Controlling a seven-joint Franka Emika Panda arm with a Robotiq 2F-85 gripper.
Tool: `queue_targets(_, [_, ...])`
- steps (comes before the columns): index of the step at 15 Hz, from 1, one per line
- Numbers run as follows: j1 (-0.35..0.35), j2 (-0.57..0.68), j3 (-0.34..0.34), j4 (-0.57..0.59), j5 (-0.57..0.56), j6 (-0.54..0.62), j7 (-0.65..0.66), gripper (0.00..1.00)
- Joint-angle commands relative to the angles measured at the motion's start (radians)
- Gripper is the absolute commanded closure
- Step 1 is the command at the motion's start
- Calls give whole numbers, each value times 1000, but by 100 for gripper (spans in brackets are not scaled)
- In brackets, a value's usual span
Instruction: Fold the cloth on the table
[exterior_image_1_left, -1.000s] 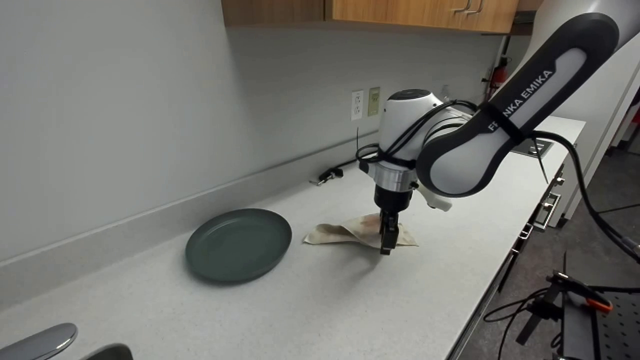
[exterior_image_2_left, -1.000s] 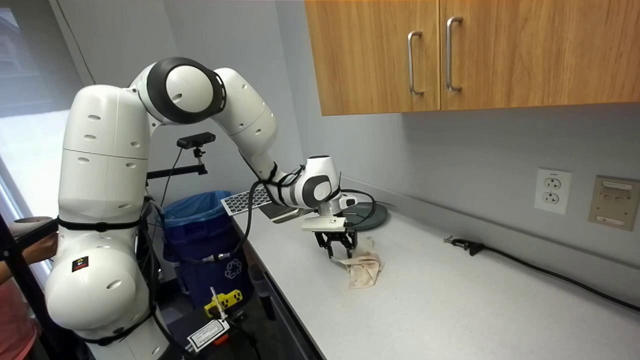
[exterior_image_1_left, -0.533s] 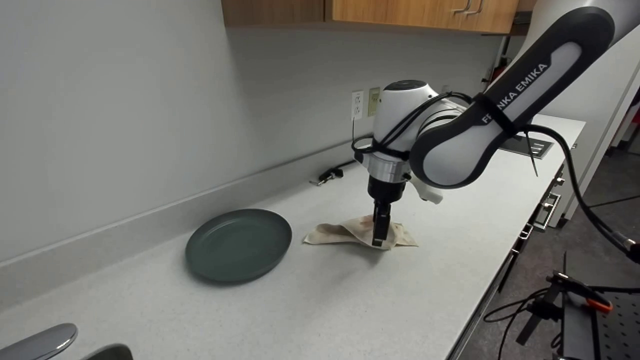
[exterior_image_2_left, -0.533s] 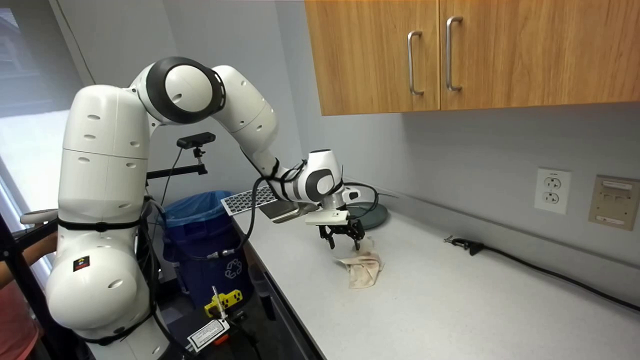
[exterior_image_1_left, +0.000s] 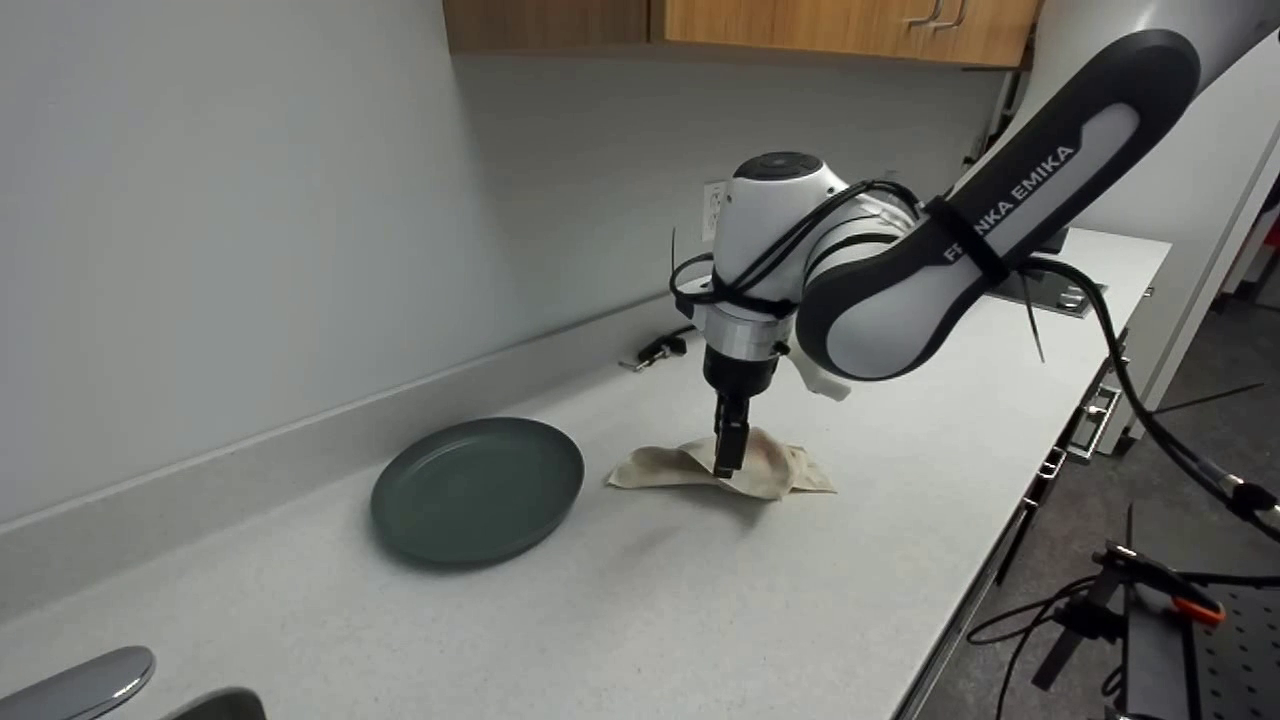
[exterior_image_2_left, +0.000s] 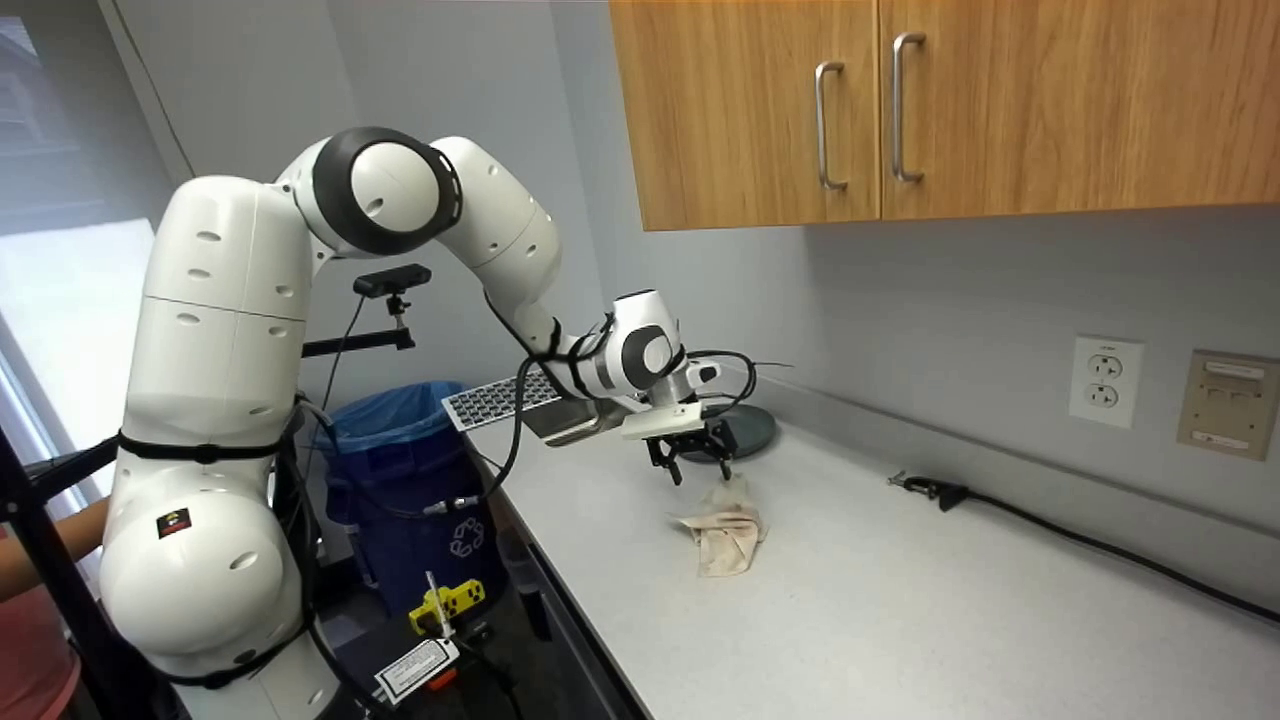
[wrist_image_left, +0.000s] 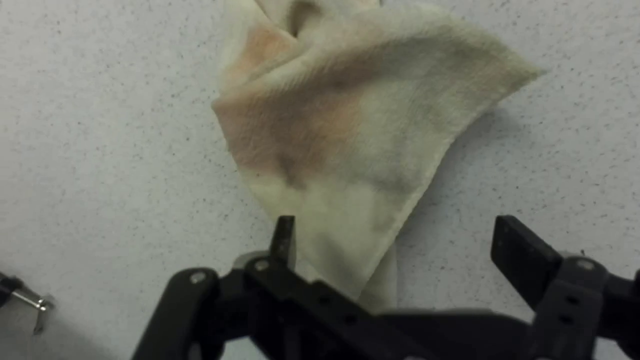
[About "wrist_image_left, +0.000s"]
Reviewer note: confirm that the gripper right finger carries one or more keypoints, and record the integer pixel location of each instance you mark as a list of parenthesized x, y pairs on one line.
[(565, 295)]

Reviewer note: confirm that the stained cream cloth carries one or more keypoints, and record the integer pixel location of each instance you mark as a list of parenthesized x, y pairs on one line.
[(345, 120)]

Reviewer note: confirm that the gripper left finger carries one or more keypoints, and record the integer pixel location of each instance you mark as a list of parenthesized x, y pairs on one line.
[(280, 305)]

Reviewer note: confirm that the silver metal clamp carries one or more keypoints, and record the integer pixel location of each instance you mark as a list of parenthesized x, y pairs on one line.
[(27, 300)]

